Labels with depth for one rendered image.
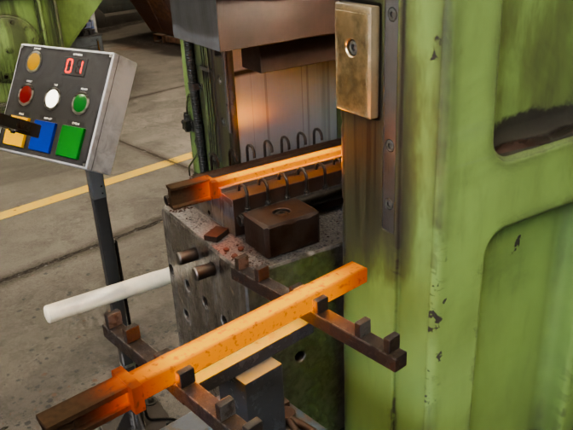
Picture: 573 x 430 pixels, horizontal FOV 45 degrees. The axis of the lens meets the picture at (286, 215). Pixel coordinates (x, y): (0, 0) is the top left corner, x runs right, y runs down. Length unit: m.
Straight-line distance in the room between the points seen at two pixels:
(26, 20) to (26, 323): 3.69
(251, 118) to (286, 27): 0.36
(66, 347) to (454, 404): 1.81
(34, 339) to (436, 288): 2.03
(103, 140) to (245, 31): 0.57
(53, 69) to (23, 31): 4.39
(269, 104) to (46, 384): 1.43
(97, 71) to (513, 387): 1.16
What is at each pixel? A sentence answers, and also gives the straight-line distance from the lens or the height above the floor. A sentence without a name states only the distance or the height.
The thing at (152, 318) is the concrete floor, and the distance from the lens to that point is 2.84.
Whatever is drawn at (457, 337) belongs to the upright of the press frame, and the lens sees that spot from 1.19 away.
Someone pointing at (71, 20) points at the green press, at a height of 0.63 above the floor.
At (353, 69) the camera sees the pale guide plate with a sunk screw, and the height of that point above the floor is 1.26.
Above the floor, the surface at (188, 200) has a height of 0.98.
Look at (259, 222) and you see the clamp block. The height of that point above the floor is 0.98.
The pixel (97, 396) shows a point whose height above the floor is 1.04.
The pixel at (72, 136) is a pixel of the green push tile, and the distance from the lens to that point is 1.69.
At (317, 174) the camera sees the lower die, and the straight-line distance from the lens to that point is 1.40.
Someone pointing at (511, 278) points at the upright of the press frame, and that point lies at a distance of 1.33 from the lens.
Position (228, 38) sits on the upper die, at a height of 1.29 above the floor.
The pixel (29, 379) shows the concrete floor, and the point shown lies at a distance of 2.66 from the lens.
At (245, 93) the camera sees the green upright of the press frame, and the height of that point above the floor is 1.11.
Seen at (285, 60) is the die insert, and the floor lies 1.23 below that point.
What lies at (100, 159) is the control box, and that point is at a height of 0.97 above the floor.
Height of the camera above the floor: 1.50
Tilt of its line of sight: 25 degrees down
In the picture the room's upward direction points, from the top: 3 degrees counter-clockwise
